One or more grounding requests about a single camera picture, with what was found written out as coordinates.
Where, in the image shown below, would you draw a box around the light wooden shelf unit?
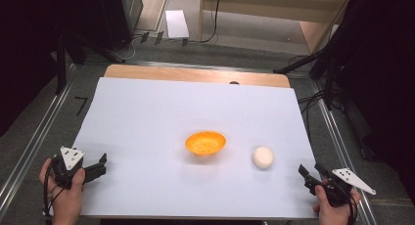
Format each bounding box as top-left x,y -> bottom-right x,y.
198,0 -> 355,54

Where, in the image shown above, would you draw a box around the person's right hand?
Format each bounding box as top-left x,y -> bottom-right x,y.
312,185 -> 362,225

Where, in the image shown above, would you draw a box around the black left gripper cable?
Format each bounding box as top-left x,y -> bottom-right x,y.
42,159 -> 68,219

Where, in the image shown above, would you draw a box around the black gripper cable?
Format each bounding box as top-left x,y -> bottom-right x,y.
42,159 -> 68,219
344,187 -> 359,225

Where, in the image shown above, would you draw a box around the wooden table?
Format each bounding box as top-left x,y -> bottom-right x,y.
103,64 -> 292,89

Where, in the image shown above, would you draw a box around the black metal stand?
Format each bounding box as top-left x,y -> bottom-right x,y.
54,28 -> 127,96
273,50 -> 348,112

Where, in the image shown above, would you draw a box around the orange plastic bowl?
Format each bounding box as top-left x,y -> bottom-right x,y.
184,130 -> 227,158

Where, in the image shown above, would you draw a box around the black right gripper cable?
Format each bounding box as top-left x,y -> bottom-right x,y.
344,187 -> 359,225

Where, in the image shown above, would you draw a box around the black floor cables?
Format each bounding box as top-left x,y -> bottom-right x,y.
296,89 -> 328,139

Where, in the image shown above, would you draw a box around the person's left hand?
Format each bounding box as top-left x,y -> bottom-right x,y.
38,157 -> 87,225

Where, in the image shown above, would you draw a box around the black cabinet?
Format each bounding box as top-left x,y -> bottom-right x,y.
97,0 -> 145,51

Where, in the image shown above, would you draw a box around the dark curtain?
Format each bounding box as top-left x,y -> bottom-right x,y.
321,0 -> 415,203
0,0 -> 106,138

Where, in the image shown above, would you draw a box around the metal floor rail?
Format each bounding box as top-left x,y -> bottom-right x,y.
311,80 -> 380,225
0,64 -> 76,216

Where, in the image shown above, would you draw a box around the white floor cable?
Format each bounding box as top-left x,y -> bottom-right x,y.
121,34 -> 145,62

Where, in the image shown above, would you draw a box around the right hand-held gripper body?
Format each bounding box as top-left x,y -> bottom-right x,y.
321,167 -> 377,208

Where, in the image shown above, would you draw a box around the white round ball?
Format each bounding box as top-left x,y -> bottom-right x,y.
251,145 -> 275,170

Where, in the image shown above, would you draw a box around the black angled tape mark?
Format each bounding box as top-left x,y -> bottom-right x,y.
73,96 -> 89,117

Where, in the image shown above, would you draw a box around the white table sheet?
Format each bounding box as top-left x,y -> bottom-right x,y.
71,76 -> 320,220

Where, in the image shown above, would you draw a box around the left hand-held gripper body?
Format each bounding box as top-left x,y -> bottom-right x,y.
50,146 -> 86,190

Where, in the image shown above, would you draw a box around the black hanging cable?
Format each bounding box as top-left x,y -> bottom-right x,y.
198,0 -> 223,44

